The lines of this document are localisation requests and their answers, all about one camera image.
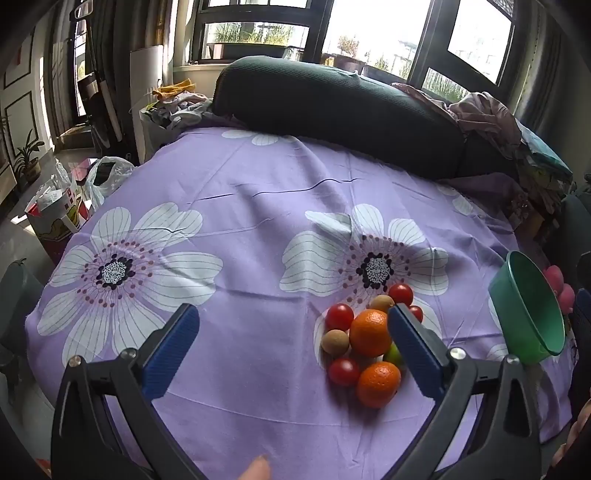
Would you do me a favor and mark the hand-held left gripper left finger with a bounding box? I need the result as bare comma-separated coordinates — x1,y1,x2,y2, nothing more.
50,303,206,480

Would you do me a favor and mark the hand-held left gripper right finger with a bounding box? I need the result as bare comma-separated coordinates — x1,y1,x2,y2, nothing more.
387,303,543,480

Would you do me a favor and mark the orange tangerine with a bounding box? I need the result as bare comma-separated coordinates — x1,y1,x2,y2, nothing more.
349,309,392,358
356,362,402,409

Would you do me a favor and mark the green plastic bowl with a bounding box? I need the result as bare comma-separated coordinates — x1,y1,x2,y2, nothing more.
488,250,568,365

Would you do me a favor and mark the person's left hand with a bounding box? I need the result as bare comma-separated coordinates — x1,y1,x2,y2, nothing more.
238,455,272,480

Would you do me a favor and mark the purple floral bedsheet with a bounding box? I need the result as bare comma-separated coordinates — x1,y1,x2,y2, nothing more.
25,127,578,480

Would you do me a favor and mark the pink rounded object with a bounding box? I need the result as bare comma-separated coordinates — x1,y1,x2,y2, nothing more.
556,282,576,315
542,265,565,294

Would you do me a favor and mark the red and white paper bag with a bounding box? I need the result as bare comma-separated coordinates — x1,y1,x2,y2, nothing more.
24,178,93,264

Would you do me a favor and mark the white plastic bag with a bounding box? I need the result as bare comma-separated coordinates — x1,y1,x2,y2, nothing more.
85,156,136,208

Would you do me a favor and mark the patterned teal cloth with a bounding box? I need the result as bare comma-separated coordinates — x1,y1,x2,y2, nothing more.
517,122,573,195

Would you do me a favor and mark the potted plant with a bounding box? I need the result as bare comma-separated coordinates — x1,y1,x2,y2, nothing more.
11,129,46,185

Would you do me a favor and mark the pile of clothes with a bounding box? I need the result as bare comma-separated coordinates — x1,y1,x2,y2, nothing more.
139,90,232,139

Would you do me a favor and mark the pinkish crumpled blanket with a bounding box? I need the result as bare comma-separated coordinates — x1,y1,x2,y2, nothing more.
392,83,525,160

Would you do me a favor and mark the dark green bolster pillow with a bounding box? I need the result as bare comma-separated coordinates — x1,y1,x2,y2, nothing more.
212,55,522,181

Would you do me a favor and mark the white upright panel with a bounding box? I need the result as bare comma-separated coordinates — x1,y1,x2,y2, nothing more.
129,45,164,162

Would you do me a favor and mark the yellow cloth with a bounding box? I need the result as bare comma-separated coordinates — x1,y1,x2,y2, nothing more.
152,78,197,100

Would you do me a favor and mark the grey curtain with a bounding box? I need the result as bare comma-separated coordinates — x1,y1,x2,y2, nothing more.
46,0,178,153

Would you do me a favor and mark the black framed window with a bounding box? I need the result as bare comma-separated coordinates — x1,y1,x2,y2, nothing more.
189,0,518,88

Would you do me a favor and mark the framed wall panel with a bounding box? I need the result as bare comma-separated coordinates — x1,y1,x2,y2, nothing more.
4,91,40,153

